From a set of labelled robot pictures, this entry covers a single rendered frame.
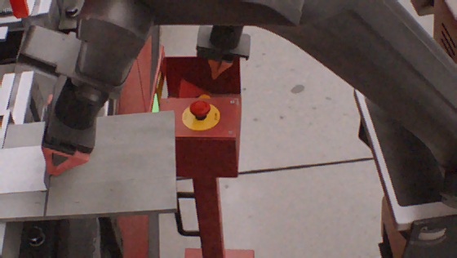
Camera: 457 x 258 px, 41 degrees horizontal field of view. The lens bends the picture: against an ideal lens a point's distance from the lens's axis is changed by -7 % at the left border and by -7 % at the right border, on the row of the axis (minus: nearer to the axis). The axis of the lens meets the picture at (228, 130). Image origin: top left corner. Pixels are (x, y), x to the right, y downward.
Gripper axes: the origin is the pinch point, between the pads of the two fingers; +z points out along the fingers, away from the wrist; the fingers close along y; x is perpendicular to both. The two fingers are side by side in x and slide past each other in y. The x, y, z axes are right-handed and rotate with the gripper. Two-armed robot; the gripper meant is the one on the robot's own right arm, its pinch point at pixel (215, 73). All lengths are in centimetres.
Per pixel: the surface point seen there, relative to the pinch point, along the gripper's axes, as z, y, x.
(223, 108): 1.5, -2.5, 7.4
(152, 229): 79, 5, -13
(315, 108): 72, -46, -71
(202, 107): -0.5, 1.6, 10.2
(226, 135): 1.2, -3.5, 14.7
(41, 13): -7.8, 36.5, 0.2
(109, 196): -17, 14, 46
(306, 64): 73, -44, -96
